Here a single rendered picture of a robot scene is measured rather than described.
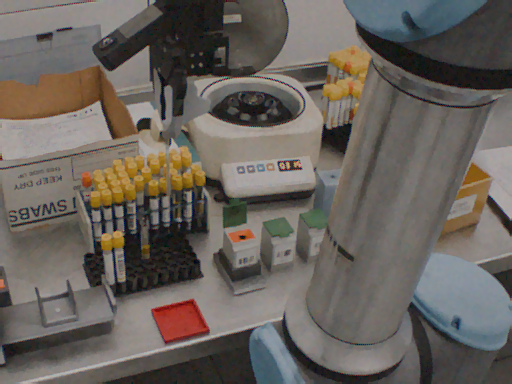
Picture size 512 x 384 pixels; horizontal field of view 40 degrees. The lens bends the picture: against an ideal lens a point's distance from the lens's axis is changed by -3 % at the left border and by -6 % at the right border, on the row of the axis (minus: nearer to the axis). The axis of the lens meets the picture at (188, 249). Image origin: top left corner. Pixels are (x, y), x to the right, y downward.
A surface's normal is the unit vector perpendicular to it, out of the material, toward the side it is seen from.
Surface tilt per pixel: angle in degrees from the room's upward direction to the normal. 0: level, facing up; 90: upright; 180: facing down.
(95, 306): 0
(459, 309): 9
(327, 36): 90
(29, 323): 0
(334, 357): 50
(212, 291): 0
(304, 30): 90
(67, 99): 88
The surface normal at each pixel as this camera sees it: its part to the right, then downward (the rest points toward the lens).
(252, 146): 0.18, 0.64
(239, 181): 0.07, -0.42
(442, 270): 0.16, -0.76
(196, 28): 0.40, 0.59
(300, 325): -0.64, -0.38
